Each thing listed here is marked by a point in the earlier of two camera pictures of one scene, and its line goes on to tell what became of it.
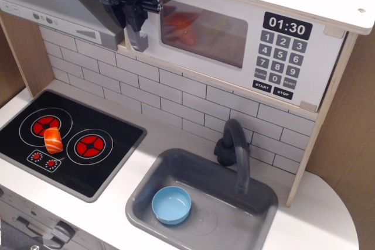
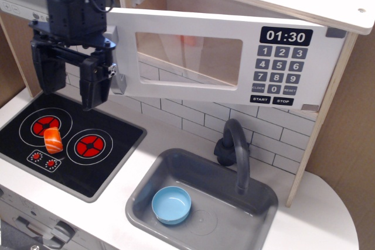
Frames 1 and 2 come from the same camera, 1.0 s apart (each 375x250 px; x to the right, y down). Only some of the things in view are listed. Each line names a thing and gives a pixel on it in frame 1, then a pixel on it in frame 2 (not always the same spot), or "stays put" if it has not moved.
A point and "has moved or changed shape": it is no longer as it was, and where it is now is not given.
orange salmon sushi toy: (53, 140) stays put
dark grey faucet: (234, 149) stays put
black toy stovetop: (96, 144) stays put
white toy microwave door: (292, 59) has moved or changed shape
